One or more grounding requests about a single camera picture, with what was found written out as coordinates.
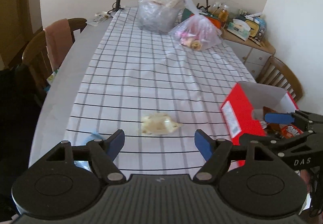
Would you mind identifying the red foil snack bag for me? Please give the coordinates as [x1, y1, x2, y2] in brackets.
[280, 124, 303, 139]

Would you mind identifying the red cardboard box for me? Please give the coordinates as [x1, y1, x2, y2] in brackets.
[219, 81, 300, 167]

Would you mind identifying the light blue snack packet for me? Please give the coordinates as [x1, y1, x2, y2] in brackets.
[82, 132, 105, 145]

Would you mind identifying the wooden chair right side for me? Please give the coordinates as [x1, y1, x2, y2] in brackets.
[256, 56, 303, 102]

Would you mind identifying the cream crumpled snack packet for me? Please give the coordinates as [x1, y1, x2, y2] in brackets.
[138, 113, 183, 135]

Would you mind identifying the white wooden sideboard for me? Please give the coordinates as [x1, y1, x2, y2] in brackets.
[221, 29, 276, 79]

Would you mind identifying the checkered white tablecloth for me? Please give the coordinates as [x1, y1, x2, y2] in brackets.
[64, 7, 254, 176]

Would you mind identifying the yellow radio box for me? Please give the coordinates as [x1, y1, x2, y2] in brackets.
[245, 17, 266, 43]

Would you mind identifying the tissue box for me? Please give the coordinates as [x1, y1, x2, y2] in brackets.
[227, 19, 251, 41]

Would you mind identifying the wooden chair with pink cloth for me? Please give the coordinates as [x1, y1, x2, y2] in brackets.
[22, 18, 87, 92]

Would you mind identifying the amber glass jar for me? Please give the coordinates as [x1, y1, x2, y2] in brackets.
[218, 5, 229, 24]

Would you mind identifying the pink contents plastic bag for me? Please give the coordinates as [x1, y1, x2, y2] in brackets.
[169, 0, 222, 50]

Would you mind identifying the orange green storage basket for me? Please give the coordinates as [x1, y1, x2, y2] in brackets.
[180, 8, 222, 29]

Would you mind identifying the brown wooden door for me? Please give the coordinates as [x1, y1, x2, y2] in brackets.
[1, 0, 43, 70]

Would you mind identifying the clear plastic bag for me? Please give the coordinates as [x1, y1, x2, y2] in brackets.
[136, 0, 185, 34]

